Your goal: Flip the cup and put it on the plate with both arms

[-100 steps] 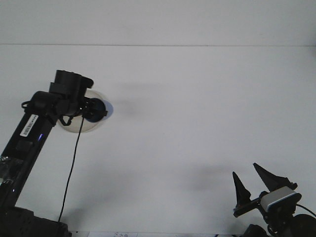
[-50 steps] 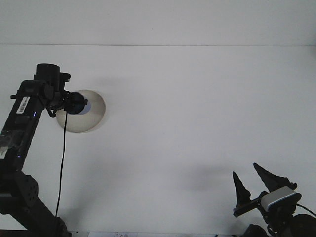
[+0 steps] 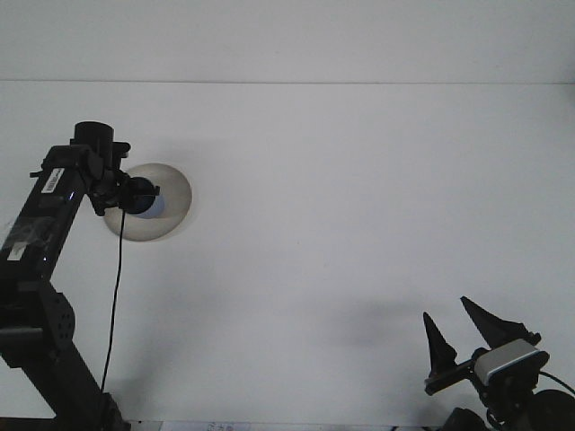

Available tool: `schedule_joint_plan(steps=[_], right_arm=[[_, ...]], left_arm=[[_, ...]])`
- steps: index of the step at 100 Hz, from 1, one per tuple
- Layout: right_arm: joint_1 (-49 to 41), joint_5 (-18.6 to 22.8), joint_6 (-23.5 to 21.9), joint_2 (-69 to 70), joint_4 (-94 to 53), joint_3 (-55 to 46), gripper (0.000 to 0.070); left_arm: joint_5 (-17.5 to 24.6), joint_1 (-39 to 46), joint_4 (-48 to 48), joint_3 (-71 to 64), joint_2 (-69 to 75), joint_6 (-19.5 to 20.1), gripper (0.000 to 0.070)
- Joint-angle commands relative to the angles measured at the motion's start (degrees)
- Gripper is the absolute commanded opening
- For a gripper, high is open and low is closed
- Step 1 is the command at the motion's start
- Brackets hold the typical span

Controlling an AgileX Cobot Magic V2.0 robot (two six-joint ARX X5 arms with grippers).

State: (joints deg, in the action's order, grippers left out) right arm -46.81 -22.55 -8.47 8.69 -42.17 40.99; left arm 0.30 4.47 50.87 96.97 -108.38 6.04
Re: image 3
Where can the pale blue cup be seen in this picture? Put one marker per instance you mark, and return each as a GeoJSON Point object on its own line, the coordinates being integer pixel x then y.
{"type": "Point", "coordinates": [156, 208]}

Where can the pale round plate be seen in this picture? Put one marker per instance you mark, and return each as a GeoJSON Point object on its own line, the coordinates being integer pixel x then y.
{"type": "Point", "coordinates": [177, 197]}

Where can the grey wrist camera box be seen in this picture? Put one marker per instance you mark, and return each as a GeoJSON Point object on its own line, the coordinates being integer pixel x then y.
{"type": "Point", "coordinates": [507, 359]}
{"type": "Point", "coordinates": [121, 149]}

